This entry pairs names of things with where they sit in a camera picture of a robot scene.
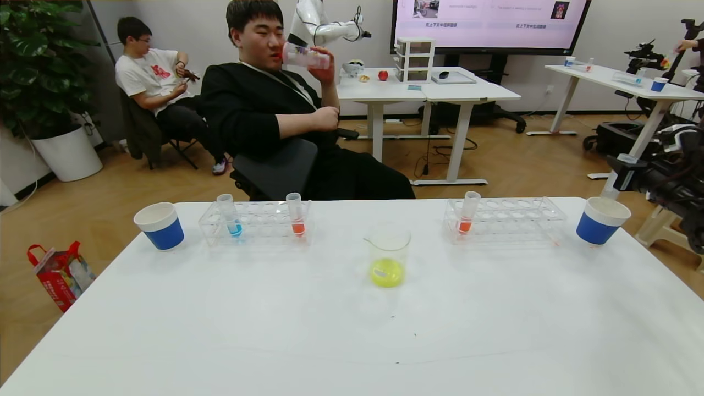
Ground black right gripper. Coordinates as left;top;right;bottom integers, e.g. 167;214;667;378
607;155;667;193

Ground plastic bubble tea cup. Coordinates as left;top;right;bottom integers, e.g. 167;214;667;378
282;43;332;70

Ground blue pigment test tube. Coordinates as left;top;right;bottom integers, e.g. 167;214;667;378
217;194;244;238

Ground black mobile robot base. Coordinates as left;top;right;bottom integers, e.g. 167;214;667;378
583;121;688;166

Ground small clear tube rack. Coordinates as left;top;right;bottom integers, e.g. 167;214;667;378
612;70;645;87

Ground clear acrylic test tube rack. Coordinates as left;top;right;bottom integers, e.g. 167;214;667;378
199;200;315;247
443;197;567;244

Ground orange pigment test tube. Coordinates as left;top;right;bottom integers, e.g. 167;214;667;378
458;191;480;236
286;192;306;238

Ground clear glass beaker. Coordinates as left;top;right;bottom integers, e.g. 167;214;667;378
363;223;412;288

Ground blue white paper cup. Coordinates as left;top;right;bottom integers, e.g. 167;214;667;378
576;197;632;246
134;202;185;251

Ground beige plastic stool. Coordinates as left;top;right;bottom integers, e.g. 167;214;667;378
635;206;704;273

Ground white single desk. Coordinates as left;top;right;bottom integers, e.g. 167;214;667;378
527;65;704;181

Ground black device on desk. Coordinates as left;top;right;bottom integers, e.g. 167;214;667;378
624;40;670;75

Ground black tripod stand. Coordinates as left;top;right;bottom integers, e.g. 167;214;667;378
663;19;704;83

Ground white double desk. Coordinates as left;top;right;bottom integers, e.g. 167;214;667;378
337;67;521;188

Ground grey tablet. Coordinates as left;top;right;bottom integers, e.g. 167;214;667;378
430;71;477;86

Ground large display screen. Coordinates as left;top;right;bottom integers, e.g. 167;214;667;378
390;0;592;56

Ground clear drawer organiser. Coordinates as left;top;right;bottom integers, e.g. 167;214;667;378
394;37;436;85

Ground man in black clothes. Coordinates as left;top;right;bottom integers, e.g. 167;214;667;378
199;0;416;201

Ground man in white t-shirt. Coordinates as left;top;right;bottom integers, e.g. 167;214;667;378
115;16;229;177

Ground folding chair with dark jacket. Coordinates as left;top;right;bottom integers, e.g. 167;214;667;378
120;91;199;171

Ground white plant pot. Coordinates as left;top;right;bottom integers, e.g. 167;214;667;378
30;124;104;183

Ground red shopping bag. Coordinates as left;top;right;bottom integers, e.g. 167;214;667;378
27;241;97;314

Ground green potted plant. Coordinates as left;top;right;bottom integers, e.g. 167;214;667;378
0;0;102;141

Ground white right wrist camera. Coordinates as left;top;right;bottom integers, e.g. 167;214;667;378
657;125;688;155

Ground black floor cables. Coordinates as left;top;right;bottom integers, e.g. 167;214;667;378
412;137;479;177

